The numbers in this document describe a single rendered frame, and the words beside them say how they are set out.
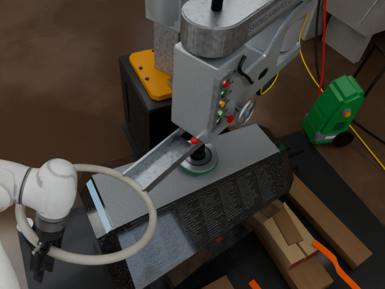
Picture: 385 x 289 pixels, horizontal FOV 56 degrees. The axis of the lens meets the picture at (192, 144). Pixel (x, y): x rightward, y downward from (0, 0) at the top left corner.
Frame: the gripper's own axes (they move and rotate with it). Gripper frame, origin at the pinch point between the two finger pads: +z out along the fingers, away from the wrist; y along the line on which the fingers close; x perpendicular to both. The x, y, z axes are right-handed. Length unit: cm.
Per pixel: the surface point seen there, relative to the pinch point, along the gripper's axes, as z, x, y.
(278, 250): 49, -86, 123
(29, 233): -10.7, 7.1, 0.5
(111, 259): -10.3, -18.2, 7.1
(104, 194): 16, 12, 60
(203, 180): 1, -27, 86
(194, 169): -4, -21, 84
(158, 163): -14, -9, 60
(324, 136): 7, -93, 234
